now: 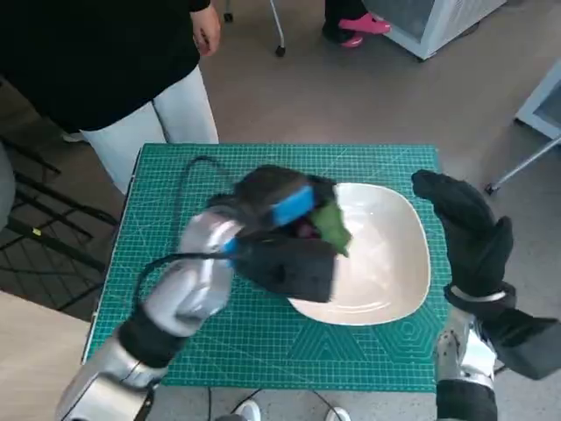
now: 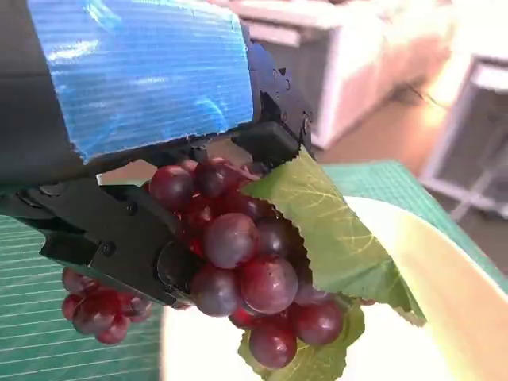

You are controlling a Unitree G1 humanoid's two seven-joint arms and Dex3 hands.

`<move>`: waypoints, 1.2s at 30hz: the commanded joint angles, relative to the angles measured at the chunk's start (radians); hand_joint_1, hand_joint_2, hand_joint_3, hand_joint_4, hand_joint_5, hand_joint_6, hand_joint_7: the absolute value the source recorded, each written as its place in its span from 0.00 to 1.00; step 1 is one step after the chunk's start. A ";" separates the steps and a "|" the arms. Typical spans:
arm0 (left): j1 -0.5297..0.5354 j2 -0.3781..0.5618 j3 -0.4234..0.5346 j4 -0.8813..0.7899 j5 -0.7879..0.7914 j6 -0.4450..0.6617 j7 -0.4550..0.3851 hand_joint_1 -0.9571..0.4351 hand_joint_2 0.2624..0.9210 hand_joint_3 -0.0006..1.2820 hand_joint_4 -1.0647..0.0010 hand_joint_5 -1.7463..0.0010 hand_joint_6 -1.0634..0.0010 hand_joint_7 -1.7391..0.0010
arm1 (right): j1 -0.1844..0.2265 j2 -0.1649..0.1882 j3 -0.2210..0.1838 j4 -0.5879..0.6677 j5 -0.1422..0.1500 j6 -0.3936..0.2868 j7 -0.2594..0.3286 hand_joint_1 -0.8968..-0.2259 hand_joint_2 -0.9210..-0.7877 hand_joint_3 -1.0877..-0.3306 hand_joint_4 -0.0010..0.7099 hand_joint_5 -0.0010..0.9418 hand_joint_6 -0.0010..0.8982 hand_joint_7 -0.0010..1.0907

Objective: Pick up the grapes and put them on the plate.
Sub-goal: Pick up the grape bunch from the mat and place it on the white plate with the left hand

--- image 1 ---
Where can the black left robot hand, blue tape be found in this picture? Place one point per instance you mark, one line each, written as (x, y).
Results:
(271, 193)

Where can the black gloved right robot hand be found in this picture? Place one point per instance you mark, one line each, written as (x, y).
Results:
(473, 228)

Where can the person's hand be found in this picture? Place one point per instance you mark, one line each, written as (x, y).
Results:
(206, 26)

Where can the red toy grape bunch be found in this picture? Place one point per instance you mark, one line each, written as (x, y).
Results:
(333, 228)

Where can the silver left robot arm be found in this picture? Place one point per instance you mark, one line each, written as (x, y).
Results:
(197, 280)

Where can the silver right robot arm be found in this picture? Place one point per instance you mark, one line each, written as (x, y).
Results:
(464, 377)

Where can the white square plate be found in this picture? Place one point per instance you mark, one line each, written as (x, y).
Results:
(381, 263)

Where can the black chair caster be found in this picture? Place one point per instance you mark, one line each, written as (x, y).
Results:
(228, 16)

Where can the white chair leg with caster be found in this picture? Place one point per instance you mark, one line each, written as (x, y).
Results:
(279, 26)

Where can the grey metal leg with caster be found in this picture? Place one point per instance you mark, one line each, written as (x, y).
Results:
(521, 169)

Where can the person standing by table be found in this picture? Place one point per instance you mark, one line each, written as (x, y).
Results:
(79, 57)

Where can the white cabinet with grey panel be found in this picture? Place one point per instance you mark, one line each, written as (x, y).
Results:
(543, 103)

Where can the green cutting mat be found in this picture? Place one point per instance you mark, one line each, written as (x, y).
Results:
(263, 342)

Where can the person with pink shoes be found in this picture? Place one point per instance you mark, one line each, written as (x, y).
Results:
(364, 24)

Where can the white perforated metal cabinet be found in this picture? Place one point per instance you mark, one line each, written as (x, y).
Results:
(416, 22)

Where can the white rounded foot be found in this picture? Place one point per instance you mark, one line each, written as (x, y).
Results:
(339, 416)
(250, 411)

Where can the grey rounded seat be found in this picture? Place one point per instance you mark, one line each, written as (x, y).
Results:
(5, 188)

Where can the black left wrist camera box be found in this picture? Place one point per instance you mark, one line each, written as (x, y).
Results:
(298, 272)

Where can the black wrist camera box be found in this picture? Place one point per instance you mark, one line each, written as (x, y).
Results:
(298, 272)
(526, 346)

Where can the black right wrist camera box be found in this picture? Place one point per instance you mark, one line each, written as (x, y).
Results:
(526, 346)

